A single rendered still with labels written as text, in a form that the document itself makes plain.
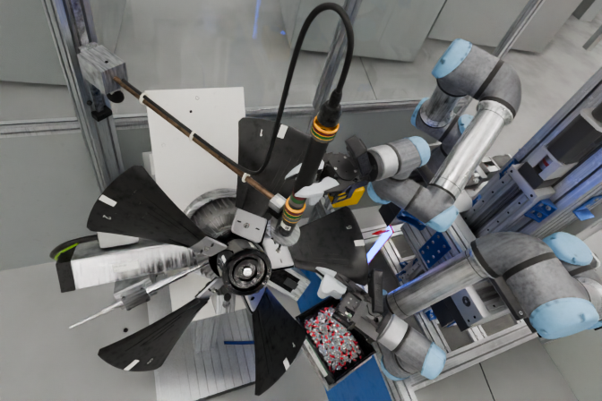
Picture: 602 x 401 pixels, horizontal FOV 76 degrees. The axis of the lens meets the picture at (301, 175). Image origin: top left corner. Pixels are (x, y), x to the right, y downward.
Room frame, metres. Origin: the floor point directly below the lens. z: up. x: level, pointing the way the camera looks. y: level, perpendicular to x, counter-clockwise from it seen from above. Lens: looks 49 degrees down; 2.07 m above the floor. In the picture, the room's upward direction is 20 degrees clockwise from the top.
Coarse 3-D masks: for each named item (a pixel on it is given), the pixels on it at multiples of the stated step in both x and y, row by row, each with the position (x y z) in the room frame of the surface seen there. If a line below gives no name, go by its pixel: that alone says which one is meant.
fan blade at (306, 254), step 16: (320, 224) 0.61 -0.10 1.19; (336, 224) 0.63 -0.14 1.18; (352, 224) 0.65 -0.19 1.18; (304, 240) 0.55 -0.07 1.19; (320, 240) 0.56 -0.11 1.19; (336, 240) 0.58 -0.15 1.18; (352, 240) 0.61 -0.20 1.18; (304, 256) 0.50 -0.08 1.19; (320, 256) 0.52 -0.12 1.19; (336, 256) 0.54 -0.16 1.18; (352, 256) 0.56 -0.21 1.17; (320, 272) 0.48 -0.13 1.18; (352, 272) 0.52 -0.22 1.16
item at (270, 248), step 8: (264, 240) 0.51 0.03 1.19; (272, 240) 0.51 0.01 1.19; (264, 248) 0.48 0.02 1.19; (272, 248) 0.49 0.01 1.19; (280, 248) 0.50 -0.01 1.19; (272, 256) 0.47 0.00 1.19; (280, 256) 0.48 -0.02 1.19; (288, 256) 0.48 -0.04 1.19; (272, 264) 0.45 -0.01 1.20; (280, 264) 0.45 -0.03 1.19; (288, 264) 0.46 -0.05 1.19
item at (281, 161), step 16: (240, 128) 0.66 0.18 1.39; (256, 128) 0.67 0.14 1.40; (272, 128) 0.67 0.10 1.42; (288, 128) 0.68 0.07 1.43; (240, 144) 0.64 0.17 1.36; (256, 144) 0.64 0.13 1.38; (288, 144) 0.65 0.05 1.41; (304, 144) 0.66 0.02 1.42; (240, 160) 0.61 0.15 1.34; (256, 160) 0.61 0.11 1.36; (272, 160) 0.61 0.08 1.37; (288, 160) 0.62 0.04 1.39; (256, 176) 0.58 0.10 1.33; (272, 176) 0.58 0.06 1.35; (240, 192) 0.55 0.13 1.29; (256, 192) 0.55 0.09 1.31; (272, 192) 0.55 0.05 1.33; (288, 192) 0.56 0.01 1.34; (240, 208) 0.52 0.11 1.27; (256, 208) 0.52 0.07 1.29
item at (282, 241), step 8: (272, 200) 0.49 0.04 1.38; (272, 208) 0.49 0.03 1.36; (280, 208) 0.48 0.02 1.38; (272, 216) 0.48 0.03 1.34; (280, 216) 0.49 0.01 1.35; (272, 224) 0.48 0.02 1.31; (272, 232) 0.47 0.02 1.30; (296, 232) 0.49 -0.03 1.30; (280, 240) 0.46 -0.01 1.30; (288, 240) 0.47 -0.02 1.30; (296, 240) 0.47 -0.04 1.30
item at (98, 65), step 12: (84, 48) 0.71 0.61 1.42; (96, 48) 0.74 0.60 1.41; (84, 60) 0.68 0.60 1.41; (96, 60) 0.70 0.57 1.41; (108, 60) 0.71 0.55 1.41; (120, 60) 0.72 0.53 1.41; (84, 72) 0.69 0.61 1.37; (96, 72) 0.67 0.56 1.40; (108, 72) 0.68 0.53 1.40; (120, 72) 0.71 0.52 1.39; (96, 84) 0.67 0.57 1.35; (108, 84) 0.67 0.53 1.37
